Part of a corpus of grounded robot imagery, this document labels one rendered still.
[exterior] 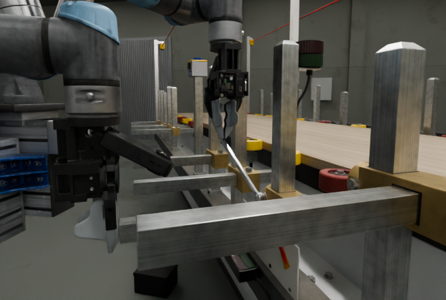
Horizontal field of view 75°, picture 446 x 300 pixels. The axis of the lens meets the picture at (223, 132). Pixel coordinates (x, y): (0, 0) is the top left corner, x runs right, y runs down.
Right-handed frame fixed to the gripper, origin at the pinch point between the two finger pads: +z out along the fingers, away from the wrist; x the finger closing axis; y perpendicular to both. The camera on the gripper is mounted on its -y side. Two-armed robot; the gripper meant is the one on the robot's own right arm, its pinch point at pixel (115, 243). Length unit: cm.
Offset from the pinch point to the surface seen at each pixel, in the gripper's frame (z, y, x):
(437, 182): -14.4, -31.3, 26.5
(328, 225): -11.6, -18.9, 26.4
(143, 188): -1.3, -5.2, -23.6
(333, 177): -7.9, -38.9, 2.0
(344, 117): -11, -140, -114
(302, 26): -196, -397, -569
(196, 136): -6, -31, -78
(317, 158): -7, -49, -16
